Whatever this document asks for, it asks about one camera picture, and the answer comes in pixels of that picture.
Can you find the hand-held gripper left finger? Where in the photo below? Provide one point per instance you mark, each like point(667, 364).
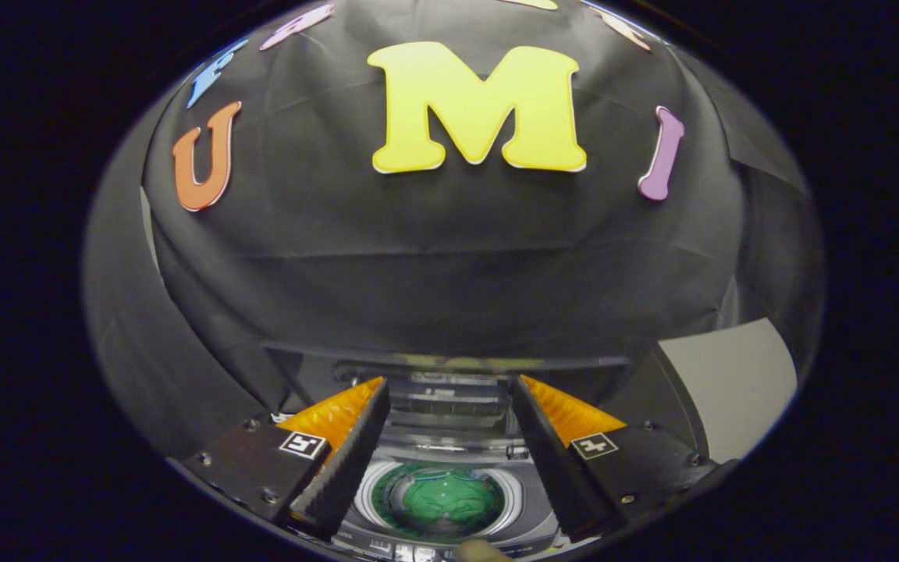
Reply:
point(352, 460)

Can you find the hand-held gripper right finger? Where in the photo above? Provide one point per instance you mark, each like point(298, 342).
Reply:
point(551, 460)

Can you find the green polo shirt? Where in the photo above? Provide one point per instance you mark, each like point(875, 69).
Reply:
point(445, 499)

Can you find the beige cabinet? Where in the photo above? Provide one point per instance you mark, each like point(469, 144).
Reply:
point(730, 382)

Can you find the black backdrop cloth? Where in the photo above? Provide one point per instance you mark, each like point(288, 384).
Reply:
point(449, 257)

